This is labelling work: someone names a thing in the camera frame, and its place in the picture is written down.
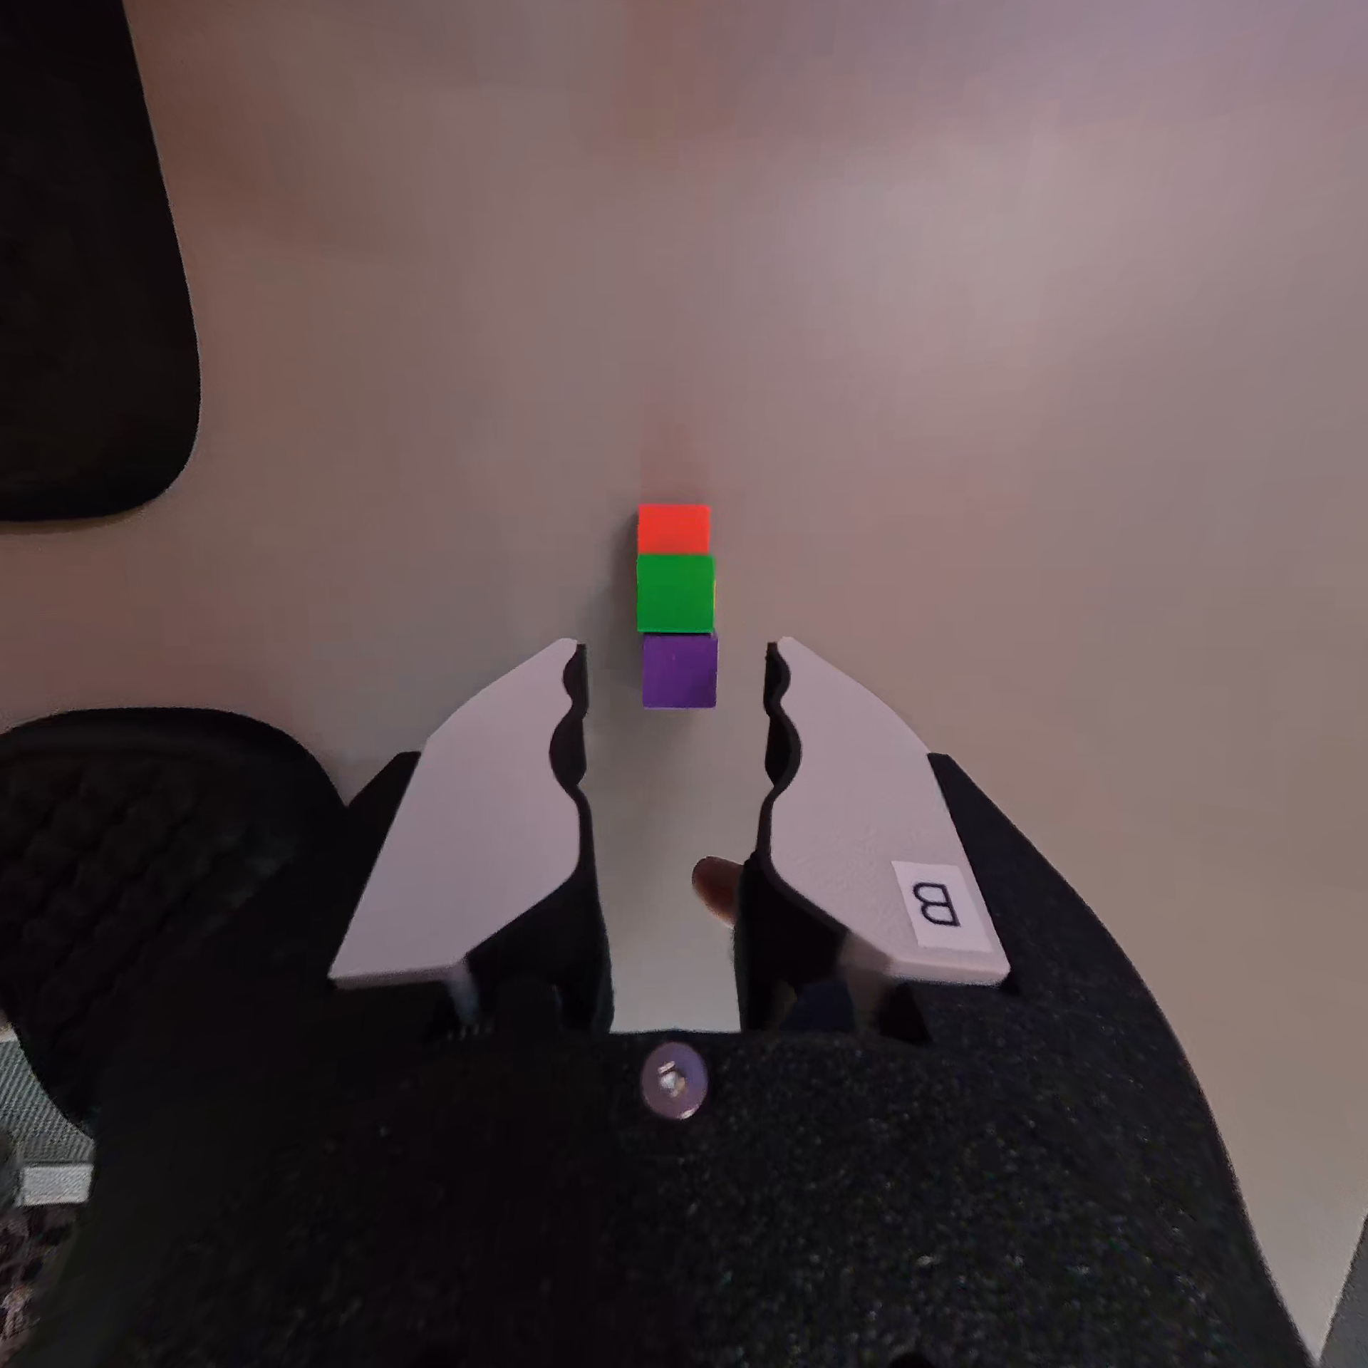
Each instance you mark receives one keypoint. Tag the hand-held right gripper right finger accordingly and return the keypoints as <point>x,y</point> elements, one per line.
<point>864,813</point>

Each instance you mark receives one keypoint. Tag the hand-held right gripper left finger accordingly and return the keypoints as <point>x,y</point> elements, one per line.
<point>480,813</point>

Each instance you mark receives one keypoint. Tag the purple cube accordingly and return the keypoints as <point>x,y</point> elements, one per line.
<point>679,669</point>

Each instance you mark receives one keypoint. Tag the green cube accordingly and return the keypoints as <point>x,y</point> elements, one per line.
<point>675,594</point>

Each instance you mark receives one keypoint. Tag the red cube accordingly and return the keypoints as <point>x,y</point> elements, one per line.
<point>675,524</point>

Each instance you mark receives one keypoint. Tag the person's right hand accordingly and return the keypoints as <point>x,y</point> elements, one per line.
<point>714,888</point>

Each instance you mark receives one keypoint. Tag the black mesh office chair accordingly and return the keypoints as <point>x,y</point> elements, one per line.
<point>138,852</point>

